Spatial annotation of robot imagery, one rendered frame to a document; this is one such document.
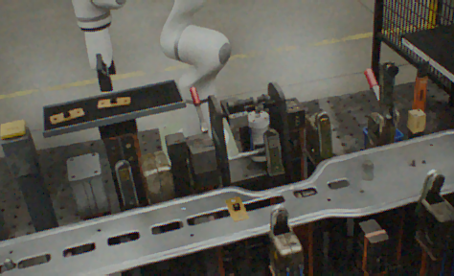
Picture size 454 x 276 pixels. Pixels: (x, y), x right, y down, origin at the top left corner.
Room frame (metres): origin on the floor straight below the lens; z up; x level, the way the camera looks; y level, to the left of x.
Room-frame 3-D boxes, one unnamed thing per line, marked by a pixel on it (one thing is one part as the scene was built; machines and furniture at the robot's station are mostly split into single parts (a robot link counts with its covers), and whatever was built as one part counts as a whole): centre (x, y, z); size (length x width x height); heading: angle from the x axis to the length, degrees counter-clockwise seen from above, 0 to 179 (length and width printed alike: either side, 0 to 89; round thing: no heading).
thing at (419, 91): (1.33, -0.53, 0.95); 0.03 x 0.01 x 0.50; 102
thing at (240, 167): (1.28, -0.06, 0.94); 0.18 x 0.13 x 0.49; 102
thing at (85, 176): (1.15, 0.35, 0.90); 0.13 x 0.10 x 0.41; 12
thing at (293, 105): (1.32, -0.18, 0.91); 0.07 x 0.05 x 0.42; 12
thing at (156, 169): (1.18, 0.18, 0.89); 0.13 x 0.11 x 0.38; 12
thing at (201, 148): (1.25, 0.07, 0.89); 0.13 x 0.11 x 0.38; 12
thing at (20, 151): (1.28, 0.54, 0.92); 0.08 x 0.08 x 0.44; 12
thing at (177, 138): (1.25, 0.13, 0.90); 0.05 x 0.05 x 0.40; 12
